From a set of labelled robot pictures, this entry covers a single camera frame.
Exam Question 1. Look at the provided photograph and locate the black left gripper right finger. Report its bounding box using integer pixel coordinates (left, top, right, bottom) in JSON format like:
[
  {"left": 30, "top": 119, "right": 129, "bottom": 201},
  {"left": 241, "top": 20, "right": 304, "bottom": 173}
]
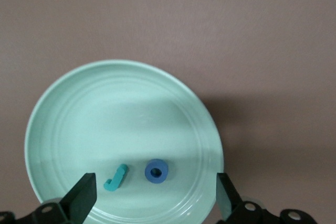
[{"left": 216, "top": 173, "right": 246, "bottom": 220}]

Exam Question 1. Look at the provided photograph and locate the light green plate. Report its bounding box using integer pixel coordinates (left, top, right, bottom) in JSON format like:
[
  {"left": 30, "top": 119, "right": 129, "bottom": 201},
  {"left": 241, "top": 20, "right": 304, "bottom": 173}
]
[{"left": 25, "top": 60, "right": 225, "bottom": 224}]

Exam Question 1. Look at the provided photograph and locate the brown table cover sheet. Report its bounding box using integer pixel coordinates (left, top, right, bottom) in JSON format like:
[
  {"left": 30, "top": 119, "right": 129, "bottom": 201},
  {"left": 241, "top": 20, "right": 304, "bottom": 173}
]
[{"left": 0, "top": 0, "right": 336, "bottom": 224}]

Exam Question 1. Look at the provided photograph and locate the blue letter o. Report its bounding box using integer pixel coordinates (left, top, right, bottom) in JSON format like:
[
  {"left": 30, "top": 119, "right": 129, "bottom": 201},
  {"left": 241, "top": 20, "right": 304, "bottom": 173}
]
[{"left": 144, "top": 158, "right": 169, "bottom": 184}]

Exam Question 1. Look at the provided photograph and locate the teal letter r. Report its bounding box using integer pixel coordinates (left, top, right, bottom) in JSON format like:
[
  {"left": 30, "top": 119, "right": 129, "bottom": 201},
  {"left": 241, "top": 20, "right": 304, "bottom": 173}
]
[{"left": 103, "top": 163, "right": 129, "bottom": 192}]

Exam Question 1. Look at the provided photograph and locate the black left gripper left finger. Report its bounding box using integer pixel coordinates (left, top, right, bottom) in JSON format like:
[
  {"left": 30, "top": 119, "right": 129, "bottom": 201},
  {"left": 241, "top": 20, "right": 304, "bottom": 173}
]
[{"left": 59, "top": 173, "right": 98, "bottom": 224}]

